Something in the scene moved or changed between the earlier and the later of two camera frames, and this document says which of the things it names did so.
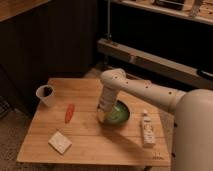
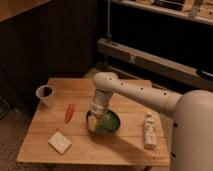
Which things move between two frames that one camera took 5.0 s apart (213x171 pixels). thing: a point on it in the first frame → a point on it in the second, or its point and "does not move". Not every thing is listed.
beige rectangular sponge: (60, 143) does not move
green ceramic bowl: (118, 115) → (107, 124)
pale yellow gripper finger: (101, 115) → (92, 123)
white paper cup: (45, 92) does not move
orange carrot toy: (69, 113) does not move
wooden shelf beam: (156, 61) does not move
